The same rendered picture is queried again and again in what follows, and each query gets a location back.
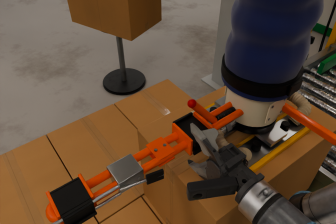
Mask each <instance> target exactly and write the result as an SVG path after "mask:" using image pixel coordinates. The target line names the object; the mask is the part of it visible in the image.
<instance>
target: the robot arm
mask: <svg viewBox="0 0 336 224"><path fill-rule="evenodd" d="M190 132H191V134H193V136H194V137H195V140H196V141H197V142H198V144H199V145H200V148H201V150H202V152H203V154H204V155H206V156H208V157H209V158H208V159H207V160H206V161H204V162H202V163H199V164H198V163H195V162H194V161H193V160H190V159H188V160H187V162H188V165H189V166H190V167H191V168H192V169H193V170H194V171H195V172H196V173H197V174H198V175H199V176H200V177H201V178H202V179H204V180H200V181H193V182H188V183H187V188H186V194H187V199H188V200H189V201H194V200H201V199H208V198H215V197H221V196H228V195H234V194H235V193H236V192H237V194H236V196H235V201H236V202H237V203H238V204H239V205H238V210H239V211H240V212H241V213H242V214H243V215H244V216H245V217H246V218H247V219H248V220H249V221H250V222H251V223H252V224H336V182H333V183H331V184H329V185H327V186H325V187H322V188H320V189H318V190H316V191H314V192H311V191H306V190H301V191H298V192H296V193H295V194H294V195H293V196H291V197H290V199H289V200H287V199H286V198H285V197H284V196H282V195H281V194H280V193H279V192H278V191H277V190H276V189H274V188H273V187H272V186H271V185H270V184H269V183H267V182H266V181H265V180H263V179H264V177H265V176H264V175H263V174H261V173H259V174H257V175H256V174H255V173H254V172H253V171H252V170H251V169H249V168H248V167H247V166H248V161H247V160H246V157H247V156H246V155H245V154H244V153H243V152H242V151H241V150H239V149H238V148H237V147H236V146H235V145H233V144H232V143H230V144H228V145H227V146H223V147H222V148H220V149H219V147H218V145H217V143H216V138H217V137H218V135H219V133H218V131H217V130H216V129H215V128H210V129H206V130H200V129H199V128H198V127H197V126H196V125H195V124H193V123H191V124H190ZM218 150H219V151H218ZM246 162H247V163H246Z"/></svg>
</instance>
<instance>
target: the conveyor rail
mask: <svg viewBox="0 0 336 224"><path fill-rule="evenodd" d="M328 49H329V46H328V47H326V48H325V49H323V50H321V51H320V52H318V53H316V54H314V55H313V56H311V57H309V58H307V60H305V62H304V64H303V69H304V71H303V73H308V74H310V70H311V69H312V68H315V69H317V67H318V65H319V64H320V63H321V62H322V61H324V60H325V59H327V58H329V57H330V56H332V55H333V54H335V53H336V48H334V47H331V49H330V50H329V51H328Z"/></svg>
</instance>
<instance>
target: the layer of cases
mask: <svg viewBox="0 0 336 224"><path fill-rule="evenodd" d="M190 99H193V98H191V97H190V96H189V95H188V94H186V93H185V92H184V91H182V90H181V89H180V88H179V87H177V86H176V85H175V84H174V83H172V82H171V81H170V80H169V79H166V80H164V81H162V82H159V83H157V84H155V85H153V86H151V87H148V88H146V89H144V90H142V91H140V92H137V93H135V94H133V95H131V96H129V97H127V98H124V99H122V100H120V101H118V102H116V103H114V104H111V105H109V106H107V107H105V108H102V109H100V110H98V111H96V112H94V113H91V114H89V115H87V116H85V117H83V118H80V119H78V120H76V121H74V122H72V123H70V124H67V125H65V126H63V127H61V128H59V129H56V130H54V131H52V132H50V133H48V134H46V135H47V136H46V135H43V136H41V137H39V138H37V139H34V140H32V141H30V142H28V143H26V144H24V145H21V146H19V147H17V148H15V149H13V150H10V151H8V152H6V153H4V154H2V155H0V224H52V222H50V221H49V220H48V219H47V217H46V208H47V205H48V204H49V203H50V202H49V199H48V197H47V195H46V192H47V191H49V192H51V191H53V190H55V189H57V188H59V187H61V186H62V185H64V184H66V183H68V182H70V181H72V180H74V179H75V178H77V177H78V175H79V174H81V175H82V176H83V178H84V180H85V181H87V180H89V179H91V178H93V177H94V176H96V175H98V174H100V173H102V172H103V171H105V170H107V166H108V165H110V164H112V163H114V162H116V161H118V160H119V159H121V158H123V157H125V156H127V155H129V154H132V155H134V154H136V153H138V152H139V151H140V150H139V141H138V131H137V129H139V128H141V127H143V126H145V125H147V124H149V123H151V122H153V121H155V120H157V119H159V118H161V117H163V116H165V115H167V114H169V113H171V112H173V111H176V110H178V109H180V108H182V107H184V106H186V105H187V104H188V100H190ZM96 212H97V214H96V215H95V216H93V217H92V218H90V219H88V220H87V221H85V222H84V223H82V224H166V223H165V222H164V220H163V219H162V217H161V216H160V215H159V213H158V212H157V211H156V209H155V208H154V206H153V205H152V204H151V202H150V201H149V200H148V198H147V197H146V195H145V194H144V188H143V183H141V184H138V185H136V186H133V187H131V188H130V189H128V190H126V191H125V192H123V193H122V194H121V195H120V196H118V197H116V198H115V199H113V200H112V201H110V202H108V203H107V204H105V205H103V206H102V207H100V208H98V209H97V210H96Z"/></svg>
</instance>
